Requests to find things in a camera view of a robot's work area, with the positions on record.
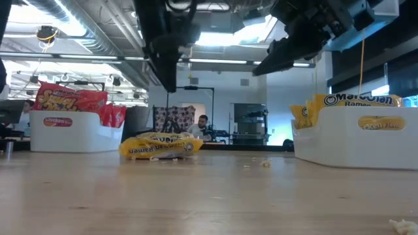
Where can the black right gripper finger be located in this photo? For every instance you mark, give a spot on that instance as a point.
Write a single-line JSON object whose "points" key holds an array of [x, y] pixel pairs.
{"points": [[281, 60]]}

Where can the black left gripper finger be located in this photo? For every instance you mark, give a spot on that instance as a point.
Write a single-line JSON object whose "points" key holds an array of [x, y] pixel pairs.
{"points": [[166, 75]]}

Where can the Saucy Noods noodle pack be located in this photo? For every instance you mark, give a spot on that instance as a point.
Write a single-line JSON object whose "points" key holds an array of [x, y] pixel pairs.
{"points": [[70, 99], [114, 115]]}

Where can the white plastic bin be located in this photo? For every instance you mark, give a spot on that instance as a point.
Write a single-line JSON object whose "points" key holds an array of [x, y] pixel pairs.
{"points": [[359, 147], [75, 137]]}

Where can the patterned fabric panel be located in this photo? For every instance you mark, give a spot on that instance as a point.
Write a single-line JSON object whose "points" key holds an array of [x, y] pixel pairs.
{"points": [[176, 117]]}

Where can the dark grey chair back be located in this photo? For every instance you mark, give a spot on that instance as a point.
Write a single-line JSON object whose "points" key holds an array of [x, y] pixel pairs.
{"points": [[137, 119]]}

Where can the person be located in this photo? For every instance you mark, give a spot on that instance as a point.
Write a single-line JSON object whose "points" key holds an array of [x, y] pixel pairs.
{"points": [[199, 129], [26, 117]]}

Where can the black equipment cabinet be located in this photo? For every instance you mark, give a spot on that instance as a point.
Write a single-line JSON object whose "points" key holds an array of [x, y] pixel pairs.
{"points": [[251, 124]]}

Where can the small noodle crumb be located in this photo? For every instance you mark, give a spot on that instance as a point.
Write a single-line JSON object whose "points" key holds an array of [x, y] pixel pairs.
{"points": [[266, 163]]}

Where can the black monitor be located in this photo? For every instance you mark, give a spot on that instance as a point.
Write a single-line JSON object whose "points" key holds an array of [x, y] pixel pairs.
{"points": [[11, 111]]}

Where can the white crumpled scrap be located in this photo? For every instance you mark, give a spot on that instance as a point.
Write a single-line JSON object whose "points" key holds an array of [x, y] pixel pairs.
{"points": [[404, 226]]}

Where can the black background rig frame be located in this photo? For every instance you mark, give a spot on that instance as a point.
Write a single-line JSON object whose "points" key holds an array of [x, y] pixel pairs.
{"points": [[81, 82], [191, 87]]}

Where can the long ceiling light rail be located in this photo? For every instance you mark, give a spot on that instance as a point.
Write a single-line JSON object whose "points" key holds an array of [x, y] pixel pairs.
{"points": [[98, 57]]}

